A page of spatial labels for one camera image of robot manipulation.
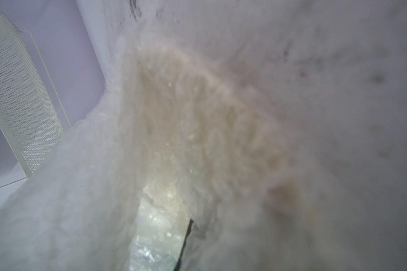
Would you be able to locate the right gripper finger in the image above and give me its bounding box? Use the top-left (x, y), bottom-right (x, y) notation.
top-left (173, 219), bottom-right (193, 271)

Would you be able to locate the lower white mesh shelf bin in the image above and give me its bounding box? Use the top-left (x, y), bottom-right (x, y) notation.
top-left (0, 11), bottom-right (65, 177)

